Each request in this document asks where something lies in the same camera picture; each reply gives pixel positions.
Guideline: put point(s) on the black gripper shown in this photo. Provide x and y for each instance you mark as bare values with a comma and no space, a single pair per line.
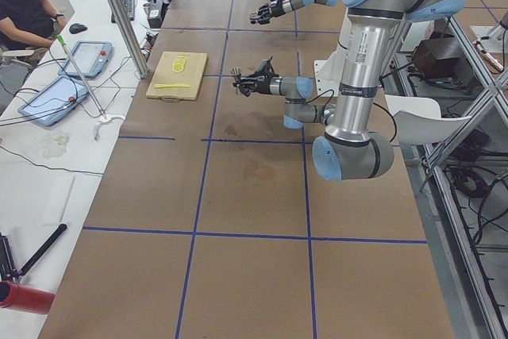
276,6
262,83

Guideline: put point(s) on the bamboo cutting board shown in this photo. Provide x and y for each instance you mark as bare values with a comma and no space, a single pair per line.
192,74

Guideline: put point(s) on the yellow plastic knife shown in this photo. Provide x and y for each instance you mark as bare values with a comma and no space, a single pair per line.
171,85

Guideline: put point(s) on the black keyboard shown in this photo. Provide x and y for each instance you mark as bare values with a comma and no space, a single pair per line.
126,2

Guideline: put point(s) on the blue teach pendant far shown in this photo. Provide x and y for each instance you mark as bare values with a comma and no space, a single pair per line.
92,56

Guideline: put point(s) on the blue teach pendant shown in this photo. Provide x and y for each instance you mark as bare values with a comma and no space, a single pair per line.
92,56
54,101

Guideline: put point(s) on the white chair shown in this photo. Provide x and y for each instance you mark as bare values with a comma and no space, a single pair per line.
419,120

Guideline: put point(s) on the black computer mouse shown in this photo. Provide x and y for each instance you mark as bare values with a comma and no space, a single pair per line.
76,28

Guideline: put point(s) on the metal rod green tip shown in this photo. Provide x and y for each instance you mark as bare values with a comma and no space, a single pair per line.
103,119

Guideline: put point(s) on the blue teach pendant near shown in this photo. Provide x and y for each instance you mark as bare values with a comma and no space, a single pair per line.
54,101

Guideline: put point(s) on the seated person black shirt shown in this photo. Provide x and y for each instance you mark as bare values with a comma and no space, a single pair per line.
30,24

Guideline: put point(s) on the red cylinder bottle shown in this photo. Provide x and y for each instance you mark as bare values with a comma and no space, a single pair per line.
19,297

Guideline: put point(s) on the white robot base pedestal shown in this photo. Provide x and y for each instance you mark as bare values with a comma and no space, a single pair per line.
328,72

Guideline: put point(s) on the aluminium frame post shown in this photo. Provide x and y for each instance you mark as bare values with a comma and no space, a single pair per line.
129,37

